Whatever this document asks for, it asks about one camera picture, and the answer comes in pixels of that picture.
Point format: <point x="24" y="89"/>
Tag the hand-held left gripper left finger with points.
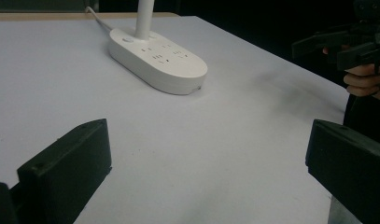
<point x="69" y="168"/>

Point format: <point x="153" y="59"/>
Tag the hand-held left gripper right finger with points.
<point x="352" y="168"/>

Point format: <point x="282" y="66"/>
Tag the white desk lamp socket base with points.
<point x="166" y="63"/>

